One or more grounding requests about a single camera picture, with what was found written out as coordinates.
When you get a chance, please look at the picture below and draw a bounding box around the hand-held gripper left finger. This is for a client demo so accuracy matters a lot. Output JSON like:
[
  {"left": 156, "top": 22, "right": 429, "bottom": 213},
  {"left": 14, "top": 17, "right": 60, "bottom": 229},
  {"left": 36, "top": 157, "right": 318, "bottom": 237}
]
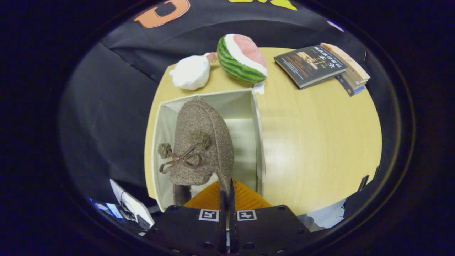
[{"left": 144, "top": 184, "right": 228, "bottom": 255}]

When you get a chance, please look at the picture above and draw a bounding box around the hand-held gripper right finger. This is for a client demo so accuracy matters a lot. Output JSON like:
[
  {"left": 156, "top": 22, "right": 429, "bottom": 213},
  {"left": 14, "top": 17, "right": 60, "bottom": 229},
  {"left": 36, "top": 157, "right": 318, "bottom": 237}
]
[{"left": 228, "top": 178, "right": 310, "bottom": 254}]

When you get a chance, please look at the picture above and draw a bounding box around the cream fabric storage box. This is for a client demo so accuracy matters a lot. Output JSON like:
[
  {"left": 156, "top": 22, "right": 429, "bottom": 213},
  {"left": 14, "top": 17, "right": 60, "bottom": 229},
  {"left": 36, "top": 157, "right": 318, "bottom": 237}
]
[{"left": 152, "top": 88, "right": 266, "bottom": 213}]

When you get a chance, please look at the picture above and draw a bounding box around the brown fuzzy shoe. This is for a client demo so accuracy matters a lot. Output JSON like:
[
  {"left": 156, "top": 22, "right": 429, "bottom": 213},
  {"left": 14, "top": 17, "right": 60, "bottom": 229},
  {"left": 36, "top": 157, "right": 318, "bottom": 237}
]
[{"left": 158, "top": 99, "right": 235, "bottom": 207}]

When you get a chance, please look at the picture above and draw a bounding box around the white device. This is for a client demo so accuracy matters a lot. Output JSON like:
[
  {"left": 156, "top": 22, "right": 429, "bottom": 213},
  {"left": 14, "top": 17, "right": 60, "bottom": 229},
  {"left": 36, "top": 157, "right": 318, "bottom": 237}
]
[{"left": 109, "top": 179, "right": 155, "bottom": 230}]

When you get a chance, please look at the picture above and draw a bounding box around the dark chair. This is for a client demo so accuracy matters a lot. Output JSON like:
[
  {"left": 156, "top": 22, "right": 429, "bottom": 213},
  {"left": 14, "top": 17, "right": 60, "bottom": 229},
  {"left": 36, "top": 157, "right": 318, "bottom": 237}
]
[{"left": 342, "top": 165, "right": 381, "bottom": 229}]

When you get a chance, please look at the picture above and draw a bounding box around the white plush toy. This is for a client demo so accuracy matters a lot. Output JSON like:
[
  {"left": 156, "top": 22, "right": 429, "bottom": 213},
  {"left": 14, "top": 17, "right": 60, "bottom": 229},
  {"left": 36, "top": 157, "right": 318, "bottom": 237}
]
[{"left": 169, "top": 52, "right": 218, "bottom": 90}]

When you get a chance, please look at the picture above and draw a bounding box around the blue book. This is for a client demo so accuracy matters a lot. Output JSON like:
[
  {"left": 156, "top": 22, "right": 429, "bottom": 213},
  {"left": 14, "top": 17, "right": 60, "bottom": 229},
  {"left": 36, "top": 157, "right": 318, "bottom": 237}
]
[{"left": 336, "top": 74, "right": 366, "bottom": 97}]

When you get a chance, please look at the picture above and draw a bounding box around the watermelon slice plush toy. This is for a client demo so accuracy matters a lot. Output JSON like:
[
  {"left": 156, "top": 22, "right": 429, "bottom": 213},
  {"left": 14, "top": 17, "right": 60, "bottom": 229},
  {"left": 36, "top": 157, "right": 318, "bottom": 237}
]
[{"left": 217, "top": 34, "right": 268, "bottom": 95}]

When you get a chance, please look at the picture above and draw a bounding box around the black paperback book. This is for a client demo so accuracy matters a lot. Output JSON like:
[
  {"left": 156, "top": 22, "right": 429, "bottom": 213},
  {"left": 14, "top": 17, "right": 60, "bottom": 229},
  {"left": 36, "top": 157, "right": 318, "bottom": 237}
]
[{"left": 274, "top": 45, "right": 348, "bottom": 89}]

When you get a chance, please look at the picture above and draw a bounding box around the beige book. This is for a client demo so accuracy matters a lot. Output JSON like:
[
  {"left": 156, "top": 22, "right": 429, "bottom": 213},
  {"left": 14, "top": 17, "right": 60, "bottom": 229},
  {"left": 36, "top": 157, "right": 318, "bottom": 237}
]
[{"left": 320, "top": 43, "right": 370, "bottom": 86}]

